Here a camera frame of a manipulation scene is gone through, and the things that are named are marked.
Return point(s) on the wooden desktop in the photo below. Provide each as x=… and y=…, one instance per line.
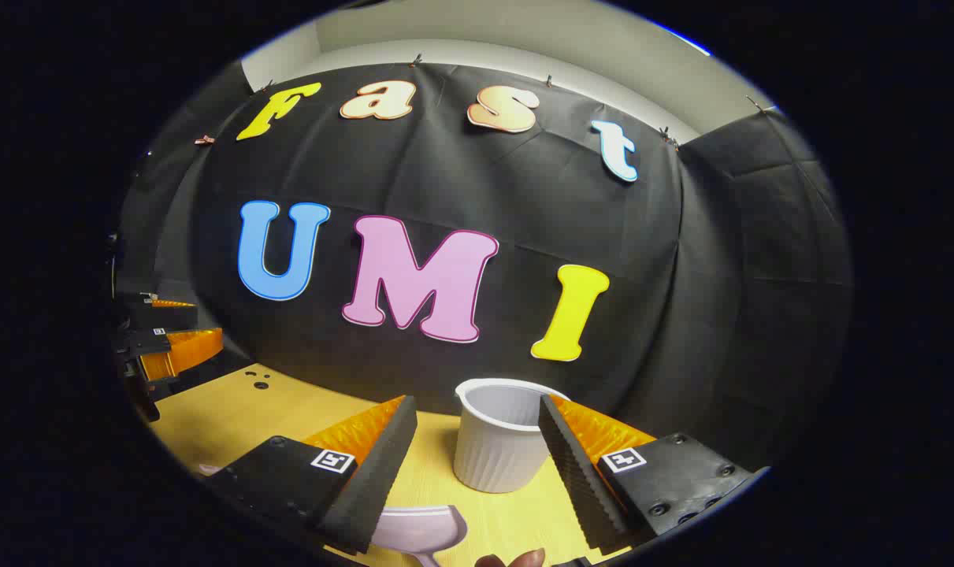
x=232, y=417

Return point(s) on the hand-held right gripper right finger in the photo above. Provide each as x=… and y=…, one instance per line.
x=579, y=480

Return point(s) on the pale purple dustpan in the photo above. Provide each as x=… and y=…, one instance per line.
x=417, y=529

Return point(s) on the black backdrop cloth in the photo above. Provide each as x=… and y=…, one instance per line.
x=524, y=197

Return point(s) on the white ribbed garbage bin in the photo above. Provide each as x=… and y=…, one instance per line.
x=496, y=457

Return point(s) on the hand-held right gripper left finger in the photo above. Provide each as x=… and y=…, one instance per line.
x=374, y=480

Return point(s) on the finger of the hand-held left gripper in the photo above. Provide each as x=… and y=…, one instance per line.
x=169, y=316
x=185, y=350

